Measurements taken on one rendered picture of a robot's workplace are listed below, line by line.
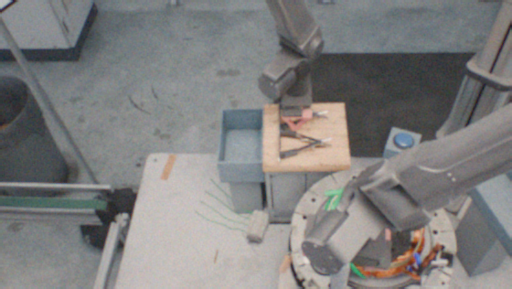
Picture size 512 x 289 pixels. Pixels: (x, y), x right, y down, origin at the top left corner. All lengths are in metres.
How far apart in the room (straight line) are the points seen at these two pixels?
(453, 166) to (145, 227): 1.04
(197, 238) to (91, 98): 1.72
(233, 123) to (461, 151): 0.84
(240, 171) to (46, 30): 2.12
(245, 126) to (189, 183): 0.29
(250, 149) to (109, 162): 1.44
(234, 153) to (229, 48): 1.82
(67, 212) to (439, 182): 1.22
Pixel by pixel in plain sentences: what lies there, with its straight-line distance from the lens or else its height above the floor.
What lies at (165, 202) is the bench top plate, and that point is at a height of 0.78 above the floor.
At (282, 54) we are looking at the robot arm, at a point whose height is 1.31.
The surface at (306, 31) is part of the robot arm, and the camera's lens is 0.93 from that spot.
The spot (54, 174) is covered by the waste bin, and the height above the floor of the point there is 0.14.
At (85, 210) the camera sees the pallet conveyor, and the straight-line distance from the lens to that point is 1.54.
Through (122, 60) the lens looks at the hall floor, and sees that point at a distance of 3.11.
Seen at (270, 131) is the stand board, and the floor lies 1.06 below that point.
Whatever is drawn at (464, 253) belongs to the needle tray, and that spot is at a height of 0.82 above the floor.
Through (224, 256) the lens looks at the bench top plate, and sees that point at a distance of 1.34.
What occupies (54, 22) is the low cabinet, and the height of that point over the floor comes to 0.31.
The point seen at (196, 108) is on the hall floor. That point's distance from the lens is 2.71.
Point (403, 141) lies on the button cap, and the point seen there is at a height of 1.04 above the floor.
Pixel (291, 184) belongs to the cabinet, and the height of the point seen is 0.97.
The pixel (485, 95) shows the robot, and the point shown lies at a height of 1.12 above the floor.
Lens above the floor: 1.99
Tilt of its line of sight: 52 degrees down
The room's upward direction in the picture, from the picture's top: 7 degrees counter-clockwise
